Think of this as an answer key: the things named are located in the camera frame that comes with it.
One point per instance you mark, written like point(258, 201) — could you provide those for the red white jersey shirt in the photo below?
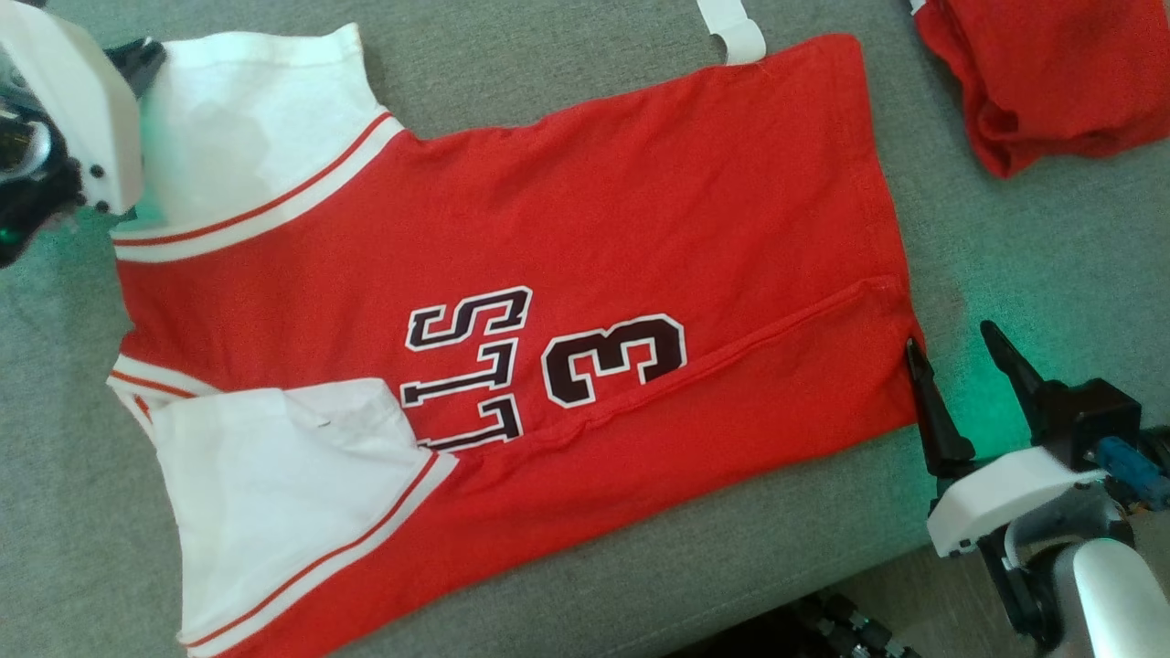
point(640, 183)

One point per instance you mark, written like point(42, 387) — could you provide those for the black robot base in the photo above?
point(823, 631)

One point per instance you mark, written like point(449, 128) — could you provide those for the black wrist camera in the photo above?
point(32, 192)
point(1092, 411)

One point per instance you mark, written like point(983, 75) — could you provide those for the white fabric strip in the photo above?
point(731, 27)

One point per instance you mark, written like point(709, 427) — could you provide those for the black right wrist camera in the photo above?
point(1092, 411)

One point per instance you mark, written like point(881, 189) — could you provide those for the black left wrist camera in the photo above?
point(32, 192)

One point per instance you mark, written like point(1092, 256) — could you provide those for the red white-striped shorts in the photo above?
point(1051, 73)

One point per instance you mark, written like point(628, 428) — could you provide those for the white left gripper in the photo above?
point(82, 110)

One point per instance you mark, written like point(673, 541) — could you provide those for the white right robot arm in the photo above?
point(1106, 594)

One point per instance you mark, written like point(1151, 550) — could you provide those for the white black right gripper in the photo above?
point(1005, 493)

